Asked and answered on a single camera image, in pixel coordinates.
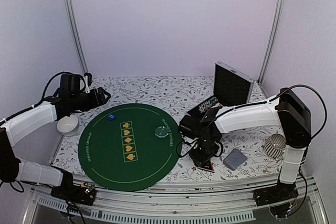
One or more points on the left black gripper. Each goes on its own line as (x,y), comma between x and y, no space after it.
(102,100)

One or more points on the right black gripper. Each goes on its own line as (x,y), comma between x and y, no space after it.
(199,159)

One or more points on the blue small blind button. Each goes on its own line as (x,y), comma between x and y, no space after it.
(111,117)

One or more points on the row of poker chips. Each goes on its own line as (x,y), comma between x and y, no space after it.
(203,107)

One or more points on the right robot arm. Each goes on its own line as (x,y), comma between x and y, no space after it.
(284,110)

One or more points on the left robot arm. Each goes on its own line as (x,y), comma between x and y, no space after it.
(73,95)

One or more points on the red black triangular button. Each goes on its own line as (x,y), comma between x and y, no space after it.
(208,166)

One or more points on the grey playing card deck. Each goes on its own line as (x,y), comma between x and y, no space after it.
(234,159)

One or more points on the white bowl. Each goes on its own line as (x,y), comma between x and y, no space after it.
(68,125)

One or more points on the clear dealer button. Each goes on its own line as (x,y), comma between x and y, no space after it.
(161,132)

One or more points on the round green poker mat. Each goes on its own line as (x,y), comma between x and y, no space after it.
(124,154)

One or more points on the aluminium poker chip case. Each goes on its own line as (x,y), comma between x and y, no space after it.
(231,87)

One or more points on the striped ceramic mug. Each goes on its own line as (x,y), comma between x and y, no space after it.
(275,146)

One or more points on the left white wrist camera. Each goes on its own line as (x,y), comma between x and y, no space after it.
(87,80)

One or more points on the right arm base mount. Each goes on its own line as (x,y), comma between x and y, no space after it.
(274,194)

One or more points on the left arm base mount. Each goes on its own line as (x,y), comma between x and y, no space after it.
(84,194)

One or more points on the left aluminium frame post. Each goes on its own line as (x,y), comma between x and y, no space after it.
(75,34)

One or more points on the aluminium frame post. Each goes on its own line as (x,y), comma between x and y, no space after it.
(75,34)
(271,40)

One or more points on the right aluminium frame post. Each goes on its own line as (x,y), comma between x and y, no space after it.
(271,40)

